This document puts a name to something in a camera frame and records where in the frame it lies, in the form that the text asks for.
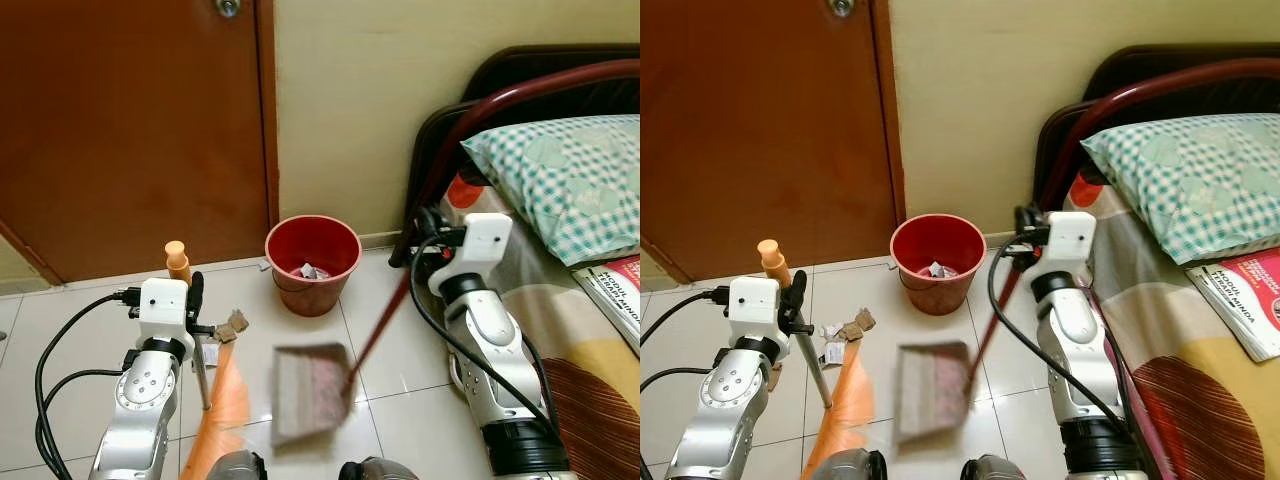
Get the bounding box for orange broom with metal handle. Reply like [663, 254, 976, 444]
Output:
[165, 240, 251, 480]
[757, 238, 877, 480]

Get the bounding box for grey dustpan with red handle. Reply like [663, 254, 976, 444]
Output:
[894, 57, 1280, 444]
[271, 58, 641, 447]

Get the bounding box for red plastic bucket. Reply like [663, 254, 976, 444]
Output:
[890, 214, 987, 317]
[265, 215, 363, 318]

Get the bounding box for green checkered pillow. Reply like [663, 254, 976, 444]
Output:
[461, 114, 641, 267]
[1080, 112, 1280, 267]

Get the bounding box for grey left robot leg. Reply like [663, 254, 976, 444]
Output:
[821, 448, 890, 480]
[204, 450, 269, 480]

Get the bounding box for grey robot leg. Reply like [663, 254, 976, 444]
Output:
[821, 448, 890, 480]
[337, 456, 422, 480]
[959, 454, 1032, 480]
[204, 450, 269, 480]

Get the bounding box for brown wooden door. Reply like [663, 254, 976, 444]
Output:
[0, 0, 281, 285]
[640, 0, 907, 285]

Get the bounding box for red and white book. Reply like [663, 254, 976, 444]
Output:
[1186, 245, 1280, 364]
[571, 254, 641, 353]

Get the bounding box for dark bed headboard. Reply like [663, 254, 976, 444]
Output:
[1032, 42, 1280, 217]
[409, 44, 641, 243]

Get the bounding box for grey right robot leg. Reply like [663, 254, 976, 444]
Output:
[337, 456, 422, 480]
[959, 454, 1032, 480]

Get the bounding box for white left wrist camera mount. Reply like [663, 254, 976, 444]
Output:
[138, 278, 192, 347]
[728, 277, 784, 347]

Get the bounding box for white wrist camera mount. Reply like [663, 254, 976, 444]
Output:
[728, 277, 784, 347]
[138, 278, 192, 347]
[1034, 211, 1099, 278]
[429, 213, 514, 297]

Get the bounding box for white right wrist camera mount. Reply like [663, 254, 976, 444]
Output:
[429, 213, 514, 297]
[1034, 211, 1099, 278]

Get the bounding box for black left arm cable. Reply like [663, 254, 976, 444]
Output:
[640, 366, 707, 393]
[640, 287, 733, 349]
[34, 368, 125, 476]
[34, 289, 143, 471]

